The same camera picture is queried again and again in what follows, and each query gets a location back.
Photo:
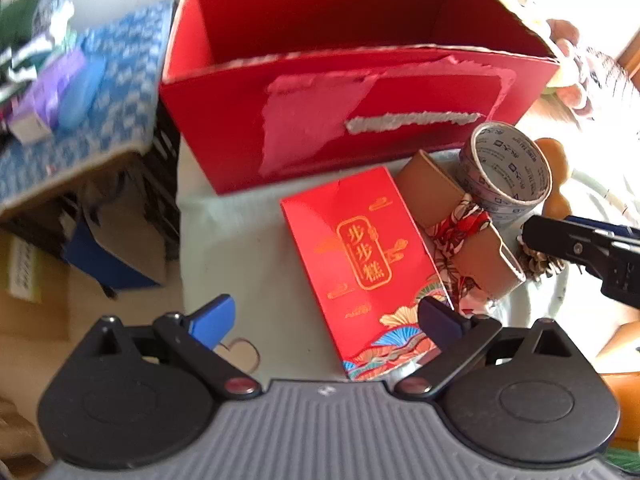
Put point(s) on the blue cardboard box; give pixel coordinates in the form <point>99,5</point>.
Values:
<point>110,265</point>

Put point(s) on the light blue plastic pouch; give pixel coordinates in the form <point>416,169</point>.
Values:
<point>80,95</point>

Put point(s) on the black plastic crate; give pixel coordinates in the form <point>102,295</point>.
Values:
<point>165,185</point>

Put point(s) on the dark green garment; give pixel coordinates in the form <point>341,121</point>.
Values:
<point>17,20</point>

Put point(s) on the pine cone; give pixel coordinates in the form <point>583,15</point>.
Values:
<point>540,265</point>

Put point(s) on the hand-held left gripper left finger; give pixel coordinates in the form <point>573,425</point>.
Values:
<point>215,316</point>

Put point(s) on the red cardboard box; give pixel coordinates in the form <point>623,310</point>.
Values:
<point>210,125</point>

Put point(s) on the orange wooden furniture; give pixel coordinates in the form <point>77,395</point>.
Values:
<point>622,410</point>

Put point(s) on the blue white patterned cloth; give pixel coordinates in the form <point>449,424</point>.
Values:
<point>130,90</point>

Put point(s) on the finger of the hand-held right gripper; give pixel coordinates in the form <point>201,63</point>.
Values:
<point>555,240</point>
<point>610,227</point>

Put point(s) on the brown cardboard box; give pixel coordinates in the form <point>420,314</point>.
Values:
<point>30,310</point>

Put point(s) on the white grey patterned garment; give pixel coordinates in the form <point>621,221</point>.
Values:
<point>52,15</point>

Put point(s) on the pile of folded clothes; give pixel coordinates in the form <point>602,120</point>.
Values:
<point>25,60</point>

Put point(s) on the pink plush toy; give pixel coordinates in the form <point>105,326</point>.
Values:
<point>567,95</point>

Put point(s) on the brown gourd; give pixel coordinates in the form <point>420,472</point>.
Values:
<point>555,160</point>

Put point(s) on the grey tape roll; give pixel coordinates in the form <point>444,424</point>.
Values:
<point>470,180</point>

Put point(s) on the purple tissue pack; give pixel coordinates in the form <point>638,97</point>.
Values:
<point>50,95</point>

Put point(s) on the small red gift packet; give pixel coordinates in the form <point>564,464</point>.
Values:
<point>350,240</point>

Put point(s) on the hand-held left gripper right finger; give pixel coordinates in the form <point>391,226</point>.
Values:
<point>440,322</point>

